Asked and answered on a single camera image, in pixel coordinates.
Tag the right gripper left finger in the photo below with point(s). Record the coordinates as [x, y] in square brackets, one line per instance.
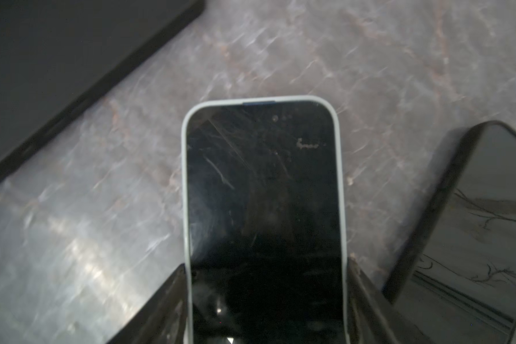
[163, 318]

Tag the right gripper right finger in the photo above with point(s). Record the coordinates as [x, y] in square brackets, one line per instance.
[370, 317]

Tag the black phone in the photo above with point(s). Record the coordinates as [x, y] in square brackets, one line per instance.
[456, 276]
[262, 223]

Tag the light blue phone case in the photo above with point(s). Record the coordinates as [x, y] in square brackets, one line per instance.
[184, 206]

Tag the black phone case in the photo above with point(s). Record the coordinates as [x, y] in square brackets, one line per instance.
[59, 57]

